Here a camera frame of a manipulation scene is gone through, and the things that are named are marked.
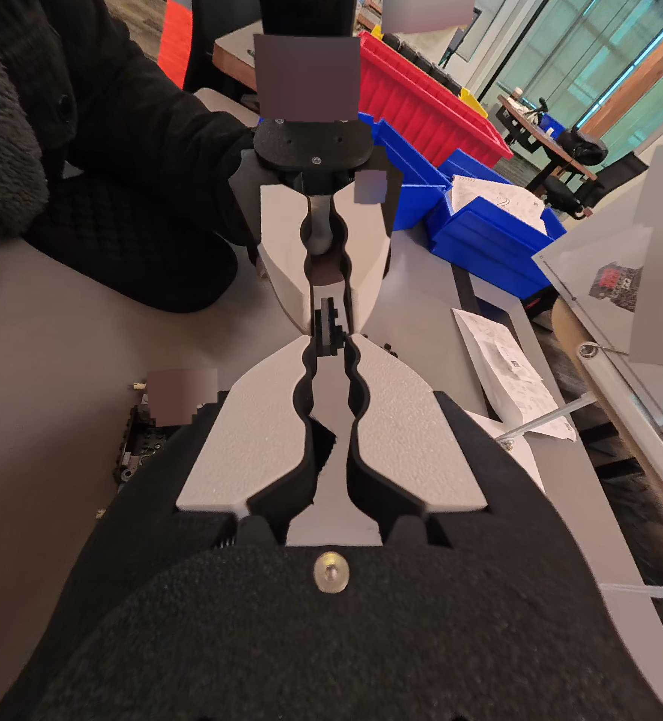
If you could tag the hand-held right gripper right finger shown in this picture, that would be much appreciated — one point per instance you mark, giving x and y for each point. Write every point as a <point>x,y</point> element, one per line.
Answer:
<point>416,445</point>

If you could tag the red plastic bin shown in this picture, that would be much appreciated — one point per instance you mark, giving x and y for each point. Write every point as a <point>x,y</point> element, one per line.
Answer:
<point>421,96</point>

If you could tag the small black square brick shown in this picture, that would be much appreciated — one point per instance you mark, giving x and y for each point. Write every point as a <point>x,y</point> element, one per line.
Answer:
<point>337,341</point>

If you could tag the nested blue plastic bins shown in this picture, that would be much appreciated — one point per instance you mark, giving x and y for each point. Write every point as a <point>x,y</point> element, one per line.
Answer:
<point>489,253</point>

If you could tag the white printed paper bag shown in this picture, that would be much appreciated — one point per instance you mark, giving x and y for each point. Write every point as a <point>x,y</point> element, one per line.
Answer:
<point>506,366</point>

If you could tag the black office chair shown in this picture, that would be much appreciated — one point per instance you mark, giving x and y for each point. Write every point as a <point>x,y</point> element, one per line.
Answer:
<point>613,180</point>

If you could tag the person's dark cardigan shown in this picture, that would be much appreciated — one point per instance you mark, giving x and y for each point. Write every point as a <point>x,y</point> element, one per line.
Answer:
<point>5,141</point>

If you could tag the white printed sheet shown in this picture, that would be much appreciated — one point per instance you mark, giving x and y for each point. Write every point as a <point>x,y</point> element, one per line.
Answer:
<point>495,194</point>

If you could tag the black bag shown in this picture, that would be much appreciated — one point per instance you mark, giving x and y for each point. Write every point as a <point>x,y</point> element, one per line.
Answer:
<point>585,149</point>

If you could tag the wooden side table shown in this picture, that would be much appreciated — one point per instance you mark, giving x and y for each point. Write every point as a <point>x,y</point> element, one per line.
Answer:
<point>557,152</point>

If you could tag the person's left forearm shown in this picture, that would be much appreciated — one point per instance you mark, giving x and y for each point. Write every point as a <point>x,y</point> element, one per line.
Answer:
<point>140,197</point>

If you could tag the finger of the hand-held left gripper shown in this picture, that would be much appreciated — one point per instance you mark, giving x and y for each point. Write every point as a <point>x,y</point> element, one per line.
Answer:
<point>281,242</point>
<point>371,248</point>

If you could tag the grey wooden-edged table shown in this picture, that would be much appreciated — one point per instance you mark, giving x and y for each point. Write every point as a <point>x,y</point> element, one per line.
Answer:
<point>236,50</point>

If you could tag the yellow plastic bin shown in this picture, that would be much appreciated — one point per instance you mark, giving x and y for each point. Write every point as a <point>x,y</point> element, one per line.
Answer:
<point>474,101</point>

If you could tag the white wooden book stand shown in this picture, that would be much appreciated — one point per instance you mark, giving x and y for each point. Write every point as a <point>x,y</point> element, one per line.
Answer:
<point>618,383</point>

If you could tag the open instruction booklet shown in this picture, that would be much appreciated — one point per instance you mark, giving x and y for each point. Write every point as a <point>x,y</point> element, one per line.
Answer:
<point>579,270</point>

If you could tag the partly built brick car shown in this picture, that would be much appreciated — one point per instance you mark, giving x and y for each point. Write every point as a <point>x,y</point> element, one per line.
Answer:
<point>140,445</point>

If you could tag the orange striped post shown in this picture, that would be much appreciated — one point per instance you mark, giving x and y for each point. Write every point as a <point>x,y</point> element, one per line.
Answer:
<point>175,39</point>

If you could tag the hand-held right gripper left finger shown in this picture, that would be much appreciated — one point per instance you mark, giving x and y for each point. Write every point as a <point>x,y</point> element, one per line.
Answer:
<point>252,445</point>

